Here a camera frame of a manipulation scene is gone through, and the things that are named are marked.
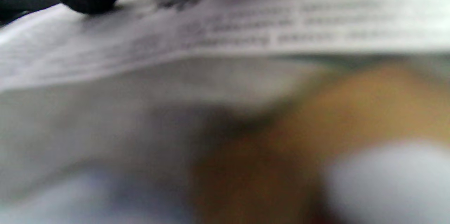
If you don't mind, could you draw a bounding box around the white printed paper sheet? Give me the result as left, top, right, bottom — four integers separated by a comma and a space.
0, 0, 450, 92

